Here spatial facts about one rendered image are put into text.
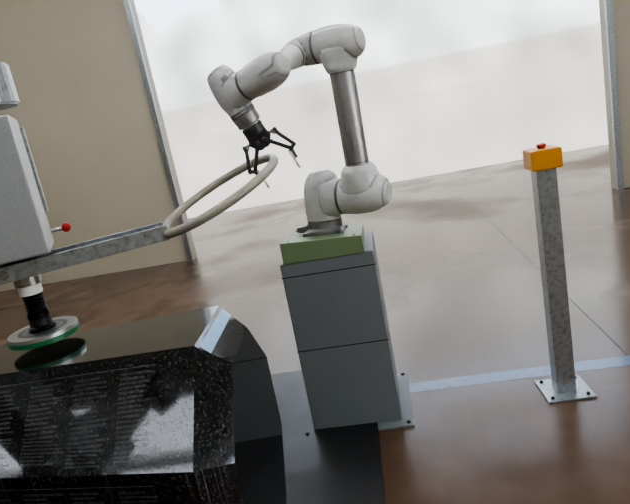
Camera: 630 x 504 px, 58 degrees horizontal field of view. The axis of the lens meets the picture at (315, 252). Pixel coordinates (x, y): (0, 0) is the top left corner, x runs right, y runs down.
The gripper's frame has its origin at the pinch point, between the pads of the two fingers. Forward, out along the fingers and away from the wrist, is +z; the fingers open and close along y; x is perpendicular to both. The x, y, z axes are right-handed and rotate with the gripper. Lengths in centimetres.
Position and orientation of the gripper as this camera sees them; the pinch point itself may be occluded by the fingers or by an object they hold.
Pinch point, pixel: (282, 174)
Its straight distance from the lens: 203.7
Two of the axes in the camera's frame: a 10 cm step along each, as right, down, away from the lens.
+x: 1.8, 3.1, -9.3
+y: -8.4, 5.4, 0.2
